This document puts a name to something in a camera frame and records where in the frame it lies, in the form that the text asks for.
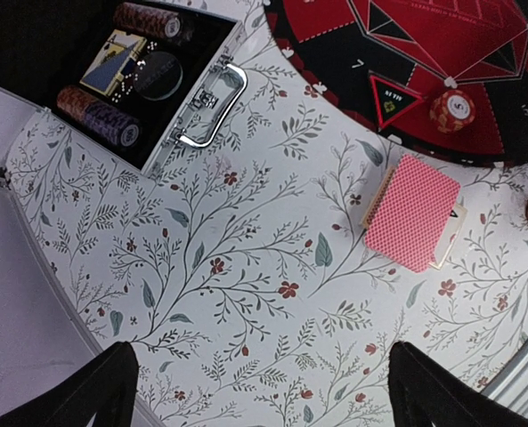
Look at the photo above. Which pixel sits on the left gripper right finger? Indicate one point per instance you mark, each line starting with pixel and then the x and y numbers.
pixel 423 393

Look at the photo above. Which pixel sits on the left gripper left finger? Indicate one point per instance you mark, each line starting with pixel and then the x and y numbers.
pixel 101 393

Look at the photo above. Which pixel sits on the red playing card deck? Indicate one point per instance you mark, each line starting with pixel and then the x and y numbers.
pixel 412 214

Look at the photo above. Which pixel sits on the orange chips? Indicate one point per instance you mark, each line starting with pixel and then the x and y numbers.
pixel 452 111

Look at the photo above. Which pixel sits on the triangular all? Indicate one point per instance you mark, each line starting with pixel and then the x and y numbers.
pixel 391 99

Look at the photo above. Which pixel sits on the playing card box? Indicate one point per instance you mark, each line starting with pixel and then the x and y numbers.
pixel 450 231

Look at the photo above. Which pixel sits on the floral white table cloth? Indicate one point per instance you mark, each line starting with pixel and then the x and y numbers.
pixel 240 274

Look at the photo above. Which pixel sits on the left chip row in case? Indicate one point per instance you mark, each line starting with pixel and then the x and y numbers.
pixel 117 128

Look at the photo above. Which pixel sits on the chip row in case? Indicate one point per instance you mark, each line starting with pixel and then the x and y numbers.
pixel 117 128
pixel 148 20

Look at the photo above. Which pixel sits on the aluminium poker case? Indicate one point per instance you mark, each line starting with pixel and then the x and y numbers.
pixel 46 46

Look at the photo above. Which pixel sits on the black dealer button in case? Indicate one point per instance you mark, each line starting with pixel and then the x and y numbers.
pixel 157 76

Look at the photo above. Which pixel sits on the blue card deck in case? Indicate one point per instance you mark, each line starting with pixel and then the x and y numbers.
pixel 103 72

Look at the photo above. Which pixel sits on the round red black poker mat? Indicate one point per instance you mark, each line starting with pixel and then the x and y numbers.
pixel 478 47

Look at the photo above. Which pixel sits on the right chip row in case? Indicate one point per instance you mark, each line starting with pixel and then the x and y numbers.
pixel 148 20

